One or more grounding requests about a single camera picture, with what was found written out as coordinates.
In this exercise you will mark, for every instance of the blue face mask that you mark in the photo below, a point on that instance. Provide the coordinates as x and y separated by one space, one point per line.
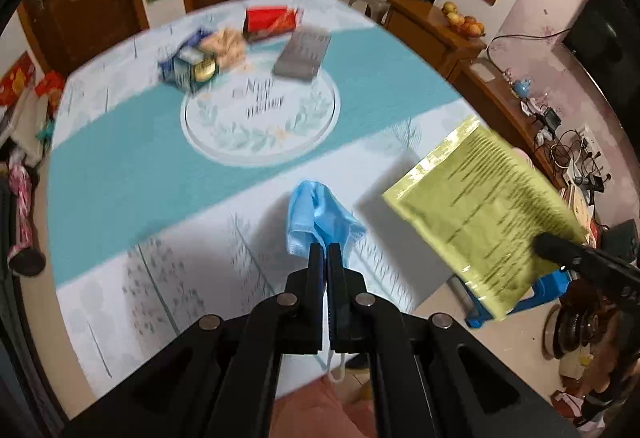
320 213

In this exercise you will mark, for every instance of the blue plastic stool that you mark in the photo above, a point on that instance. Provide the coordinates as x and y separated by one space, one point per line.
545 288

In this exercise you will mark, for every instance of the small green box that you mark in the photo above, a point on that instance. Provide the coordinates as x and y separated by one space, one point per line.
192 68

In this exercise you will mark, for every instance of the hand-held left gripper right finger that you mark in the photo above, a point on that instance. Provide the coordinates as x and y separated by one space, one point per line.
336 278

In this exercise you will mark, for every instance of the white low cabinet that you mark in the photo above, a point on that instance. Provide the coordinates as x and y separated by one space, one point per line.
25 128

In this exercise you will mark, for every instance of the pink box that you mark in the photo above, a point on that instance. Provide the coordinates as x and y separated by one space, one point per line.
525 158

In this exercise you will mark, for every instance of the tan snack wrapper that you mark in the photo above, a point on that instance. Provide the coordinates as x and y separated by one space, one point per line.
227 43

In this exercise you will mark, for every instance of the blue globe ornament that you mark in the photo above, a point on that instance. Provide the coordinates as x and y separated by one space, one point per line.
522 87

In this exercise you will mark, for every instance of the table with printed tablecloth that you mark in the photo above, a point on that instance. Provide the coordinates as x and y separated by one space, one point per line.
125 158

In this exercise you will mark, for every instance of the pink patterned hoverboard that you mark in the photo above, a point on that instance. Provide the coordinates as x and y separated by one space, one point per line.
22 198

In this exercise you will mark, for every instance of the black power adapter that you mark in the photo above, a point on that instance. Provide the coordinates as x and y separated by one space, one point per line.
552 118

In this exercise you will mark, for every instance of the black television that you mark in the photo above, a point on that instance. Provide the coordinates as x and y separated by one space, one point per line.
600 28

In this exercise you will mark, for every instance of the large red gift box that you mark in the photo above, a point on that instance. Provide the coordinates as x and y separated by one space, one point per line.
17 78

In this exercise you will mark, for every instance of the grey box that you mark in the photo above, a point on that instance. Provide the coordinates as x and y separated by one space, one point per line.
302 53

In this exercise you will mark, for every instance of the blue carton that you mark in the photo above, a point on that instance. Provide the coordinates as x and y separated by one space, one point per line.
166 68

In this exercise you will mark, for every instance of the low wooden television stand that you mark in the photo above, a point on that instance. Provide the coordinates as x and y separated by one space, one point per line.
480 93

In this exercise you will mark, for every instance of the yellow-green printed packet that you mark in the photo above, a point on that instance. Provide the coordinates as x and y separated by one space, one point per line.
475 218

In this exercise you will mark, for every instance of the stack of books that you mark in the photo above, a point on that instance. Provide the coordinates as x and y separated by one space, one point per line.
580 213

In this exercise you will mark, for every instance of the small red gift box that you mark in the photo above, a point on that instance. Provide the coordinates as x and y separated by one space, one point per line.
50 86

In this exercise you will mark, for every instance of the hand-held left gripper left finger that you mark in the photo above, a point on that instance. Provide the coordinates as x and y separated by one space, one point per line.
316 278

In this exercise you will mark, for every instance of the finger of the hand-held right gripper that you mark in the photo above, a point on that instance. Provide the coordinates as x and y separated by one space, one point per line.
552 248

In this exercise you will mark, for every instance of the bowl of fruit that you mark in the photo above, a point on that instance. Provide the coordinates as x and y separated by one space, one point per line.
462 21

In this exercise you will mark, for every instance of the dark metal discs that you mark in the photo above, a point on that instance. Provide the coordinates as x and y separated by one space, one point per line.
572 330

